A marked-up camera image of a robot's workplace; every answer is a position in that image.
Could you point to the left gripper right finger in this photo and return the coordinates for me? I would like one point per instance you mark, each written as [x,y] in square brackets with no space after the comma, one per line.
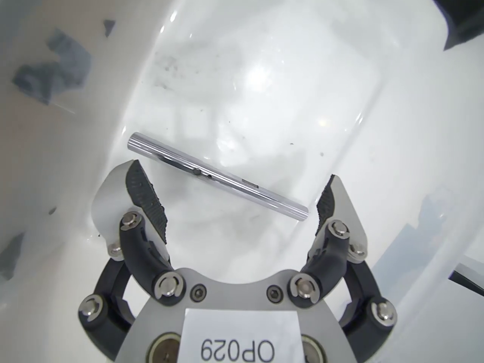
[329,251]

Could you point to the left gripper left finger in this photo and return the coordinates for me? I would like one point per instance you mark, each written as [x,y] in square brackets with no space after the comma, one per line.
[140,245]

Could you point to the silver metal shaft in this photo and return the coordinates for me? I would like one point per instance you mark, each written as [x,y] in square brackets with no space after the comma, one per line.
[217,177]

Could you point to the deep clear plastic tray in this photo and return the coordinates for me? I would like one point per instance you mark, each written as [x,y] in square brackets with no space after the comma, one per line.
[264,77]

